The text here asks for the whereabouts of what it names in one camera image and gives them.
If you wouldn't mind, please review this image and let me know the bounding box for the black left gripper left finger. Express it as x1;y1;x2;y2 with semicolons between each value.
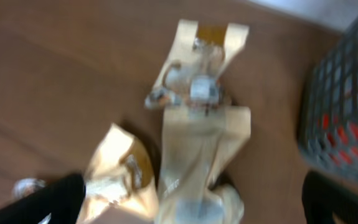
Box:
0;173;86;224

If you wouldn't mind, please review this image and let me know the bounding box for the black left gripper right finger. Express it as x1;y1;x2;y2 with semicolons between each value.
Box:
302;171;358;224

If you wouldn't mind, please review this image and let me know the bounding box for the orange yellow cracker package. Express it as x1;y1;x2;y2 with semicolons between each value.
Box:
318;80;358;167

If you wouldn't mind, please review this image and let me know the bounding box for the beige snack pouch bottom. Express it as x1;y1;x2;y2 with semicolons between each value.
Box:
76;123;159;223

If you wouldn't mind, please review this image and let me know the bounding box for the beige snack pouch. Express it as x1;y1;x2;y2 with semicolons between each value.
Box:
144;19;250;109
76;123;159;223
154;106;251;224

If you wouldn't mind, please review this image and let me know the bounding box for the beige snack pouch top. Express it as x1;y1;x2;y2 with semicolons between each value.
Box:
144;19;250;109

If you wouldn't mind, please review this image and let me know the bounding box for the grey plastic basket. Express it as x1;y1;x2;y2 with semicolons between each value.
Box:
297;17;358;183

